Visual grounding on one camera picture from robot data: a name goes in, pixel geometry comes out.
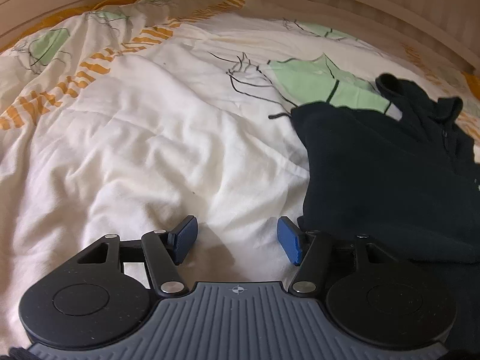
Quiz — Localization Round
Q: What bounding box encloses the dark navy zip hoodie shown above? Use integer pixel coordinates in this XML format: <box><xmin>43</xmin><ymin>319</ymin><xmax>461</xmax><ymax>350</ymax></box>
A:
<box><xmin>289</xmin><ymin>73</ymin><xmax>479</xmax><ymax>359</ymax></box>

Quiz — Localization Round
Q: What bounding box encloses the orange bed sheet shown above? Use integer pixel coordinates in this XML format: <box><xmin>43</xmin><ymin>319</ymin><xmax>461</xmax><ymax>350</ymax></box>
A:
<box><xmin>1</xmin><ymin>0</ymin><xmax>137</xmax><ymax>52</ymax></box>

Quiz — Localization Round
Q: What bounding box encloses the white leaf-print duvet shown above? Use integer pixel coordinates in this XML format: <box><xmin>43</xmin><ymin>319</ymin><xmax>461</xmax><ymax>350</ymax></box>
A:
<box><xmin>1</xmin><ymin>0</ymin><xmax>479</xmax><ymax>349</ymax></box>

